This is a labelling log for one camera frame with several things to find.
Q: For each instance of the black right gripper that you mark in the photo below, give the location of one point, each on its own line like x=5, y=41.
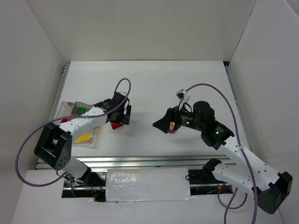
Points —
x=174, y=116

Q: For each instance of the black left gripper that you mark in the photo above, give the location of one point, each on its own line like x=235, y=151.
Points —
x=126, y=114

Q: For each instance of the red flower print block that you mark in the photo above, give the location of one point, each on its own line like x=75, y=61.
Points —
x=172, y=128

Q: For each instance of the red brick with cupcake print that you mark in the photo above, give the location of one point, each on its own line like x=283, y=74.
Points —
x=115, y=125

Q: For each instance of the green sloped lego brick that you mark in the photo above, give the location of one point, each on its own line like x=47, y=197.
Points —
x=81, y=110

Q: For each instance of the yellow lego brick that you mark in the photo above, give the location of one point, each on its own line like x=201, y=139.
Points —
x=83, y=139

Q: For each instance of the red lego brick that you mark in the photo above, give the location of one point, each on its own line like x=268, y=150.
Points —
x=64, y=120

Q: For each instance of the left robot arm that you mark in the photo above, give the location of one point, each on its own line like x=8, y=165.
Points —
x=55, y=143

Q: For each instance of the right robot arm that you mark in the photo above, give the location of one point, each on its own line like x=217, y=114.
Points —
x=269, y=186

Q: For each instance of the white foam cover panel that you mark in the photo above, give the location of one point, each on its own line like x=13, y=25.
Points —
x=147, y=184

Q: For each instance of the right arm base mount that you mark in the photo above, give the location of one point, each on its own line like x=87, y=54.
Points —
x=202, y=181

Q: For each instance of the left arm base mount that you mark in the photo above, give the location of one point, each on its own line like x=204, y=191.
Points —
x=81, y=182

